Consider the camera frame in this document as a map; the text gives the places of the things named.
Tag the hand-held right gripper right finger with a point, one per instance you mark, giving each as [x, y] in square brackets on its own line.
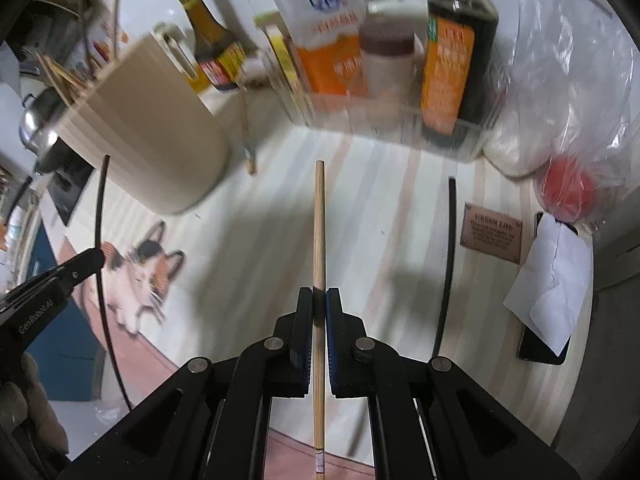
[330, 330]

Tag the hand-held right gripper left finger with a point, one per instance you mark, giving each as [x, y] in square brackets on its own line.
[305, 330]

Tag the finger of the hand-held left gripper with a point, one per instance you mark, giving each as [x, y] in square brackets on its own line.
[85, 265]

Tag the black chopstick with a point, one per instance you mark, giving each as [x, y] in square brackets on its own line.
[101, 210]
[448, 260]

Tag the light wooden chopstick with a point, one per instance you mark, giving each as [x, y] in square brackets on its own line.
[248, 157]
[67, 82]
[319, 235]
[50, 72]

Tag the beige round utensil holder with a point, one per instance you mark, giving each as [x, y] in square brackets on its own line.
[150, 150]

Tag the person's left hand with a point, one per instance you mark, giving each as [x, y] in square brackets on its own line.
[27, 395]

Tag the blue kitchen cabinet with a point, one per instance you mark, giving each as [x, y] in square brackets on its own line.
[65, 365]

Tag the black induction cooktop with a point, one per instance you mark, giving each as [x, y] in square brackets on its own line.
[70, 200]

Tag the striped cat print mat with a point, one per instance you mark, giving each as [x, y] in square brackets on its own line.
[390, 220]

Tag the black smartphone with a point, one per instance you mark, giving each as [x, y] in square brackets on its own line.
[545, 350]

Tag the clear plastic storage container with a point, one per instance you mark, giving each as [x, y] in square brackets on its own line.
[380, 120]

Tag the white paper sheet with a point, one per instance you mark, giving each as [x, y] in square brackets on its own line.
[550, 280]

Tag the brown glass oil bottle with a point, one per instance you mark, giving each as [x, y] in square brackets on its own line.
[210, 45]

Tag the thin wooden stick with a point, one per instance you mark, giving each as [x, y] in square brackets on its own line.
[118, 5]

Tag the jar with brown lid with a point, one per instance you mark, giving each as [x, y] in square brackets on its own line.
[387, 70]

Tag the white and orange seasoning packet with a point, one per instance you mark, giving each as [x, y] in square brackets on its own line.
[325, 60]

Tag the yellow seasoning box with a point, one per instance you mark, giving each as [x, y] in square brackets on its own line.
[280, 55]

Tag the red round fruit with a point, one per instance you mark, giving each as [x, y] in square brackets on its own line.
[570, 190]

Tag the soy sauce bottle orange label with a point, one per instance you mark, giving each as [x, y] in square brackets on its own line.
[445, 75]

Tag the clear plastic bag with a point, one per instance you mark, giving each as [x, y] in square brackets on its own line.
[550, 60]

